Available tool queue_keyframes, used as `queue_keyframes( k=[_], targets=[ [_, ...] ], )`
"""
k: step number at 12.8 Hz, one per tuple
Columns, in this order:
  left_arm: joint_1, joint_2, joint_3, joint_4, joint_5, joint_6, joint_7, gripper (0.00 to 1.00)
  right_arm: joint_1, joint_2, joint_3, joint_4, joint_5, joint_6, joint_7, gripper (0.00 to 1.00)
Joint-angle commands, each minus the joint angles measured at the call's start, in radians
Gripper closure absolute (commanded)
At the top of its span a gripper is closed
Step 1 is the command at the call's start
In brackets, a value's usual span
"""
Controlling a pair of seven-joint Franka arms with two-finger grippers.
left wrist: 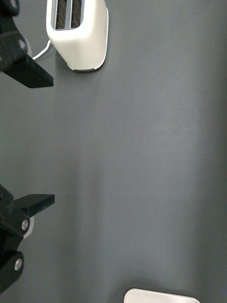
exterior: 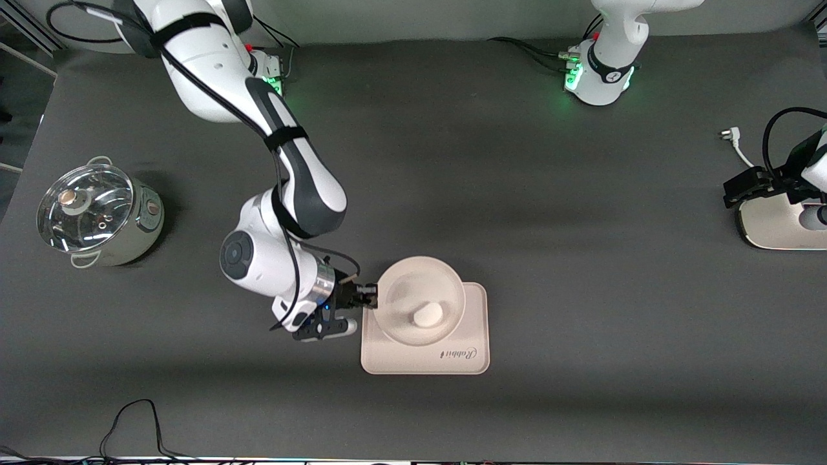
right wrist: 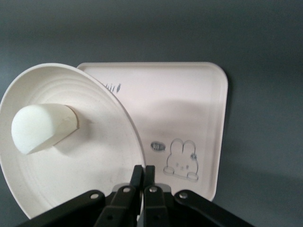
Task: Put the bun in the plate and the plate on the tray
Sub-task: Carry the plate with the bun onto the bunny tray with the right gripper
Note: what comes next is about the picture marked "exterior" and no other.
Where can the white steamed bun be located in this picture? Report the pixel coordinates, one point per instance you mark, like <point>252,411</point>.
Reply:
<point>428,315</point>

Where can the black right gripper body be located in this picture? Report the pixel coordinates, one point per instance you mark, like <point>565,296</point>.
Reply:
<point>345,294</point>

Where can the round cream plate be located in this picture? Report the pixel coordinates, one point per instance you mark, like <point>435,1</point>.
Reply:
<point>420,278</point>

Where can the cream rabbit print tray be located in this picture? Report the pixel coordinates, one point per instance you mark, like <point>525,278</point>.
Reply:
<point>465,361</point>

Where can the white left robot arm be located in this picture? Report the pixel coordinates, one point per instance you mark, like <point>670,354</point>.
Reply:
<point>604,77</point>

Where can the steel pot with glass lid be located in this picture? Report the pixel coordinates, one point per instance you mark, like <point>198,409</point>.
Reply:
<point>139,232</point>

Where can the aluminium frame profile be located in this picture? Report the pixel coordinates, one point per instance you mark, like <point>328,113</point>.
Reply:
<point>820,22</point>
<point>32,32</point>

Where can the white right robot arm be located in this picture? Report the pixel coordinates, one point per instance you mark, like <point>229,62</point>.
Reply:
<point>303,174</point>

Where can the glass pot lid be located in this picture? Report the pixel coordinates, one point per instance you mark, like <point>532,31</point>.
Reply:
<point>97,219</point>

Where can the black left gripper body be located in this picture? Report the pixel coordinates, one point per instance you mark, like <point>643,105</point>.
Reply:
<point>780,180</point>

